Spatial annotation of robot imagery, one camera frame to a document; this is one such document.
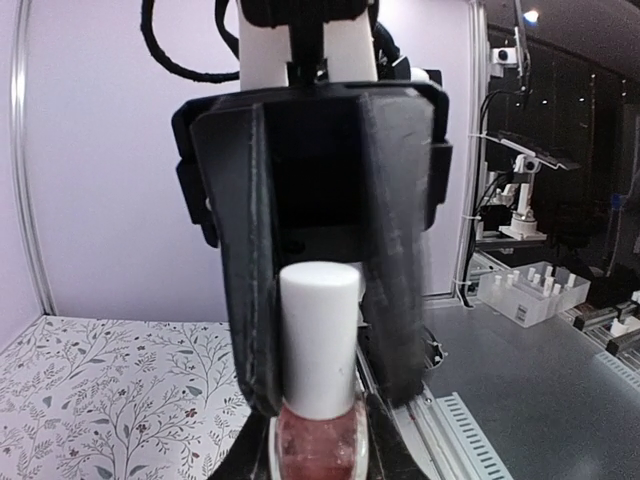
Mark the white nail polish brush cap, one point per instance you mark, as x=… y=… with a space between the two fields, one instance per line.
x=320 y=313

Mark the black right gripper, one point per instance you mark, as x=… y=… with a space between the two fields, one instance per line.
x=313 y=142

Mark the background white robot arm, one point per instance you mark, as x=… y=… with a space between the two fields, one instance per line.
x=366 y=340

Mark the floral patterned table mat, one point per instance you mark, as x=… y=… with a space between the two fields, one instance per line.
x=115 y=399

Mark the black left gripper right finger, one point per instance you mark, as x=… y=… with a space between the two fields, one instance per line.
x=389 y=457

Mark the front aluminium rail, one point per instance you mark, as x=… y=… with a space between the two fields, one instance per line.
x=440 y=433

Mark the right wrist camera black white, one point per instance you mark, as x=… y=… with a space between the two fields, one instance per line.
x=286 y=43

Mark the right aluminium frame post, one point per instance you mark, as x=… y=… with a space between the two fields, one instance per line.
x=479 y=80

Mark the pink nail polish bottle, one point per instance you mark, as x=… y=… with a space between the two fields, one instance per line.
x=300 y=448

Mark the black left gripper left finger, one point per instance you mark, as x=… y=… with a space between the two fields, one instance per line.
x=248 y=457

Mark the clear box of white bottles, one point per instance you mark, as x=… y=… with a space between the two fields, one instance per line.
x=531 y=294

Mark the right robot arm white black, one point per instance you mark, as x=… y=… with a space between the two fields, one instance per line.
x=400 y=60

